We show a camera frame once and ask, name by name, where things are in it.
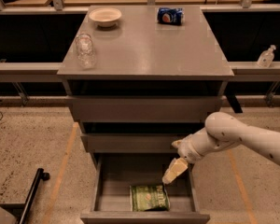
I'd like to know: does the grey open bottom drawer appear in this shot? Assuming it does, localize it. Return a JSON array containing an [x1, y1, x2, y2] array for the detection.
[[80, 153, 210, 224]]

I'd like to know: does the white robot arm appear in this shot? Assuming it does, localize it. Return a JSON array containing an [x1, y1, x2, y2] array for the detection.
[[162, 112, 280, 185]]

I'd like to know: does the green jalapeno chip bag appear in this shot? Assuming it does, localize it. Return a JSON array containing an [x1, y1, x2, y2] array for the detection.
[[130, 184, 170, 212]]

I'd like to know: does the grey middle drawer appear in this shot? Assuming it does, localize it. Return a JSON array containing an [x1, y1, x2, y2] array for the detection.
[[81, 133, 184, 153]]

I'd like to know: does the grey top drawer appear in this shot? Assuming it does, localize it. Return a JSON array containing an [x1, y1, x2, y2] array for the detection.
[[67, 96, 222, 123]]

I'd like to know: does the grey metal rail shelf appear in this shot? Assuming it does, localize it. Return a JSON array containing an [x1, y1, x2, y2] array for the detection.
[[0, 62, 280, 112]]

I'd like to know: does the white ceramic bowl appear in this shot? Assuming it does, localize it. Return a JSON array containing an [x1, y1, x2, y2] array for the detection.
[[89, 7, 122, 28]]

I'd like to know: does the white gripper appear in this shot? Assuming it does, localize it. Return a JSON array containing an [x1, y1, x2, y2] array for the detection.
[[162, 133, 204, 185]]

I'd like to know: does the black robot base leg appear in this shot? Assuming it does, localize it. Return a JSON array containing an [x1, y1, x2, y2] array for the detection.
[[0, 168, 50, 224]]

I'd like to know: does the clear sanitizer pump bottle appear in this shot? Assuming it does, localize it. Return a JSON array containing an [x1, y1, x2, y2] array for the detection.
[[257, 45, 276, 68]]

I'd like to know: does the blue Pepsi soda can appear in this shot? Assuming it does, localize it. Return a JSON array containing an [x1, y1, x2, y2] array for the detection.
[[157, 7, 184, 25]]

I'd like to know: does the grey drawer cabinet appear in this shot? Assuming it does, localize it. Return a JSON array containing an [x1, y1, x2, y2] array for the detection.
[[56, 5, 235, 170]]

